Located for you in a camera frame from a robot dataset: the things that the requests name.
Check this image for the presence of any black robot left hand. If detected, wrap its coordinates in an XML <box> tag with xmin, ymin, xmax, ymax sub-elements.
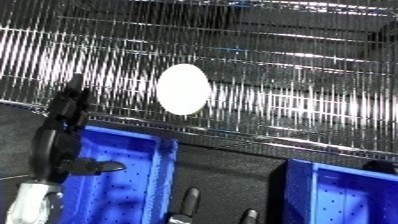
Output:
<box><xmin>28</xmin><ymin>73</ymin><xmax>128</xmax><ymax>184</ymax></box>

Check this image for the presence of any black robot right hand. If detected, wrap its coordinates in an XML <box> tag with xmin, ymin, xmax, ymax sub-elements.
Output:
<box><xmin>360</xmin><ymin>159</ymin><xmax>398</xmax><ymax>175</ymax></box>

